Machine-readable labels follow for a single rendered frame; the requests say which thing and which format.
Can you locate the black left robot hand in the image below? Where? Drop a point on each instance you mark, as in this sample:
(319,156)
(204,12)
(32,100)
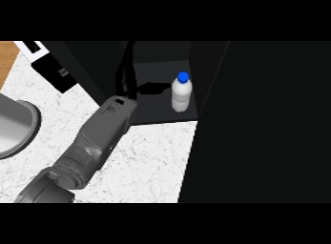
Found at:
(125,79)

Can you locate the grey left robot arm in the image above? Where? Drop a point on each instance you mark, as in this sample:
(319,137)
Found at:
(96,132)

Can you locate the dark grey cabinet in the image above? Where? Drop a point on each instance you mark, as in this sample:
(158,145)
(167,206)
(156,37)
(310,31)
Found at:
(162,105)

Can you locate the white water bottle blue cap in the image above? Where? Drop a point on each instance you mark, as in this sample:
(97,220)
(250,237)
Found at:
(180,92)

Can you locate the black and white appliance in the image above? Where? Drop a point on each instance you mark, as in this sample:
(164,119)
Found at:
(50,68)

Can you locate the grey metal pot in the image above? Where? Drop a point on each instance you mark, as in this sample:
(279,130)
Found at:
(6,124)

